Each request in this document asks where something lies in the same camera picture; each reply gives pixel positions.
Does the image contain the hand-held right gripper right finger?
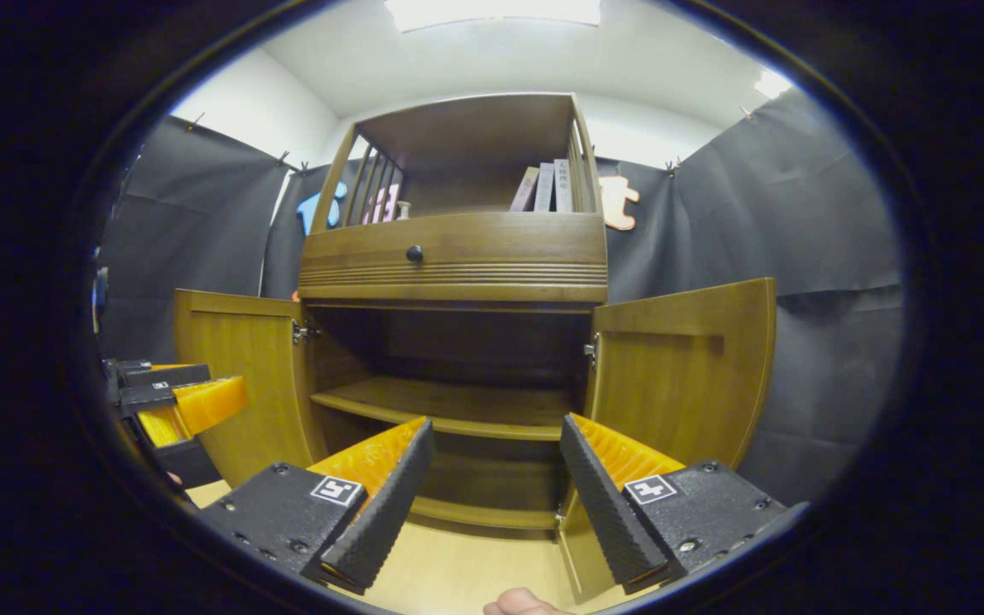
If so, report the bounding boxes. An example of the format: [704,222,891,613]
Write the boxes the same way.
[559,413,788,596]

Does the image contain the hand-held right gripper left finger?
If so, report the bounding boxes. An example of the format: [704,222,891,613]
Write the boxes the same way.
[198,417,436,596]

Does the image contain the wooden shoe cabinet door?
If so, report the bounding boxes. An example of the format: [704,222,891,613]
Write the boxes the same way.
[173,289,328,488]
[556,276,777,603]

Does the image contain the wooden double-door shoe cabinet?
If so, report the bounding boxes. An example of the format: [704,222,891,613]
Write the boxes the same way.
[172,92,777,603]

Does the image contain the wooden cabinet inner shelf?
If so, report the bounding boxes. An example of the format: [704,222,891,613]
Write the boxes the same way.
[311,376,576,442]

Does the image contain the wooden cabinet drawer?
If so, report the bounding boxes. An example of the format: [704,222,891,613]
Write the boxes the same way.
[298,212,609,302]

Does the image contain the pale pink book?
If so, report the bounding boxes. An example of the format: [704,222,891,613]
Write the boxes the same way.
[510,167,541,213]

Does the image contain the ceiling light panel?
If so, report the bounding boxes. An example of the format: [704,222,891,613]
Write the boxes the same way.
[754,68,793,100]
[384,0,603,33]

